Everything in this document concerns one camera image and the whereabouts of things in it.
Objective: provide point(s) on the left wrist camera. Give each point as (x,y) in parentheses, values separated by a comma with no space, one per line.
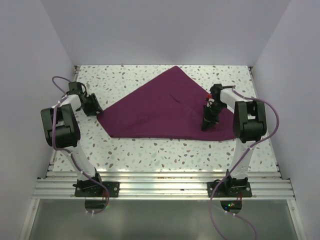
(76,88)

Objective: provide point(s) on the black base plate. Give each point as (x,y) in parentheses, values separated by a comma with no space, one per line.
(229,190)
(89,189)

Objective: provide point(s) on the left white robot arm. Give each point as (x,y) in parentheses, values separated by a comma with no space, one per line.
(63,134)

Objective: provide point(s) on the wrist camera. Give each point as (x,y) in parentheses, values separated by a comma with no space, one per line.
(214,97)
(76,88)

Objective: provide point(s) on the purple cloth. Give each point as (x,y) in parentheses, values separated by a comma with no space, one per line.
(170,106)

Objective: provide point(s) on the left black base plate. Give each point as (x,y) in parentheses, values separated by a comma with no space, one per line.
(89,189)

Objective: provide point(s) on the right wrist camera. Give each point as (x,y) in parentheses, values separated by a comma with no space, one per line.
(214,97)

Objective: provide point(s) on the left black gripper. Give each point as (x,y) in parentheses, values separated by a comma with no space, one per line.
(95,107)

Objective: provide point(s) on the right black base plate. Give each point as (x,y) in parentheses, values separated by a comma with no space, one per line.
(229,190)

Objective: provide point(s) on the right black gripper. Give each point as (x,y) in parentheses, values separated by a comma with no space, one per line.
(212,120)

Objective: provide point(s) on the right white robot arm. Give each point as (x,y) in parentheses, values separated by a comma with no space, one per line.
(249,126)

